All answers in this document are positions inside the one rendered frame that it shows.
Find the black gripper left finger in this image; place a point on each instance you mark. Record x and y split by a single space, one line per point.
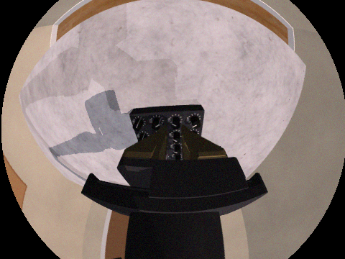
153 146

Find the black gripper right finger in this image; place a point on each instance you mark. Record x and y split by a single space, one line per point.
196 147

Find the black knob box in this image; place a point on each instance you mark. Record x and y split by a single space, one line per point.
146 121

